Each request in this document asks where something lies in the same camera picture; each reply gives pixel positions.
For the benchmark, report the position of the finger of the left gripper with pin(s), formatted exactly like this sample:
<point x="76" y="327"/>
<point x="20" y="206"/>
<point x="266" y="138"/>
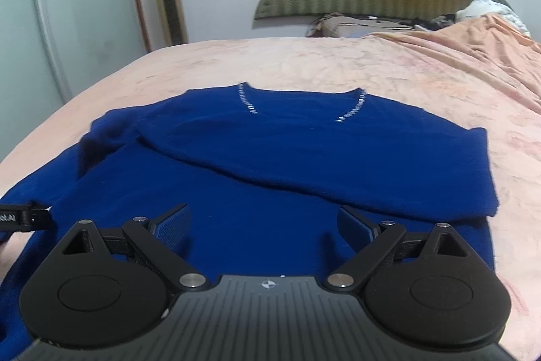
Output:
<point x="24" y="218"/>

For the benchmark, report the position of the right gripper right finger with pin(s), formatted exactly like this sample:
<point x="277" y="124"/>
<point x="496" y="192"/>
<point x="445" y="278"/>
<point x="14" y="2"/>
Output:
<point x="430" y="290"/>

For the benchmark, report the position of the blue knit sweater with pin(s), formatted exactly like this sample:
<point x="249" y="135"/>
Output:
<point x="263" y="175"/>

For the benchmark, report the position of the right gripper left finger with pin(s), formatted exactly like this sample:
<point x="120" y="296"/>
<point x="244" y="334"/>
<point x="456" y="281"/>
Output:
<point x="103" y="287"/>

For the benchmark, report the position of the dark clothes pile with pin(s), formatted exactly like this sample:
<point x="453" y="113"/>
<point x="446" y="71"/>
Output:
<point x="434" y="24"/>

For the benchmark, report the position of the beige pillow at headboard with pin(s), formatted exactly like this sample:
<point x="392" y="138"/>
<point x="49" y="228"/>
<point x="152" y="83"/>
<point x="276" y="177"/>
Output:
<point x="336" y="25"/>

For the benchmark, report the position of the pink floral bed blanket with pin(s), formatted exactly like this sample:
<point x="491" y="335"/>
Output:
<point x="477" y="73"/>

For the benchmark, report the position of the white wardrobe with flowers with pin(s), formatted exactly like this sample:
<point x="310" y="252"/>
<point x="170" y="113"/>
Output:
<point x="51" y="50"/>

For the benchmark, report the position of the white fluffy blanket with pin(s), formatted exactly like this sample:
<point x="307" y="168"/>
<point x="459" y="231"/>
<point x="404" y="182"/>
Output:
<point x="478" y="8"/>

